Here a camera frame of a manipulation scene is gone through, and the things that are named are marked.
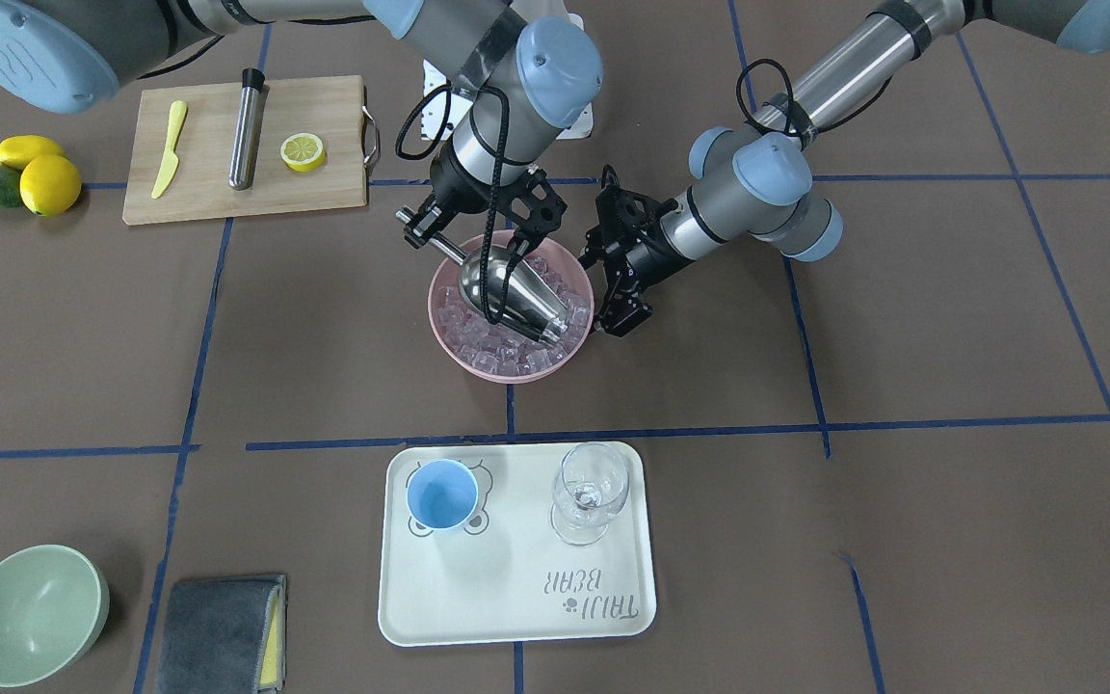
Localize pink bowl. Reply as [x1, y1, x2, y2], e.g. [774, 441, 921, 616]
[428, 229, 596, 385]

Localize steel ice scoop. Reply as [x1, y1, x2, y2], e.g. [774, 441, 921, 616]
[395, 207, 569, 344]

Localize light blue cup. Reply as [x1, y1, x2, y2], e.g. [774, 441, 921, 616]
[405, 460, 480, 537]

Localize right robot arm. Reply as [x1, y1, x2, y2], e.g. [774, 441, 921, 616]
[0, 1, 603, 251]

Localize yellow mango fruit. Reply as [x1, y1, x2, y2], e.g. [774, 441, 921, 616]
[0, 133, 65, 172]

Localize clear ice cubes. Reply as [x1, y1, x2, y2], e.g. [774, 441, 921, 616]
[437, 249, 591, 375]

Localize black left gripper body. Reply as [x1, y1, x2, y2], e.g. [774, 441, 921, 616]
[578, 164, 693, 290]

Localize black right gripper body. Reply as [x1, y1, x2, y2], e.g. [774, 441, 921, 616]
[396, 159, 568, 257]

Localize yellow plastic knife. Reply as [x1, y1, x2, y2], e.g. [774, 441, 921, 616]
[150, 100, 189, 200]

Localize steel cylinder black cap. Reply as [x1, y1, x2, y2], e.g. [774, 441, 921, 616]
[228, 67, 266, 192]

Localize green bowl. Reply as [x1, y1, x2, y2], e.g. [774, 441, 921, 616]
[0, 544, 110, 688]

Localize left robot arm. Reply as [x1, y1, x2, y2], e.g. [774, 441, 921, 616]
[581, 1, 1110, 335]

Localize clear wine glass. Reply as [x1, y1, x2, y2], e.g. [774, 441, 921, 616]
[549, 440, 630, 547]

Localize grey yellow cloth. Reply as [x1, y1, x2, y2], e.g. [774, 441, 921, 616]
[154, 573, 289, 693]

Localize cream bear tray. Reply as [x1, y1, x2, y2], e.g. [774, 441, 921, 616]
[379, 440, 659, 647]

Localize half lemon slice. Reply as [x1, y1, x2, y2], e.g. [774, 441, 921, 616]
[280, 132, 327, 173]

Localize yellow lemon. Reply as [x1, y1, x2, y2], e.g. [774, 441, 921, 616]
[19, 154, 83, 217]

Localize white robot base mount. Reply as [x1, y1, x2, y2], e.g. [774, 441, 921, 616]
[420, 10, 597, 142]

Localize wooden cutting board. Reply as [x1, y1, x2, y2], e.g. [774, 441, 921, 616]
[122, 76, 367, 227]

